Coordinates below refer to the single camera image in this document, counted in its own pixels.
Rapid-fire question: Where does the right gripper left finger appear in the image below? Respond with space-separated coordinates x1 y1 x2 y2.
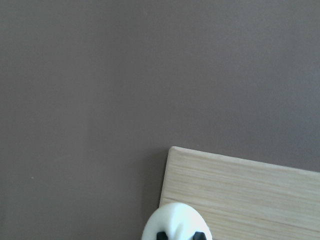
156 231 167 240

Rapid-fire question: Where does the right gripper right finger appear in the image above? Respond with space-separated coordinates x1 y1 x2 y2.
193 231 207 240

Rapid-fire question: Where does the wooden cutting board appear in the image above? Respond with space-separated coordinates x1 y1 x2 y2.
159 146 320 240

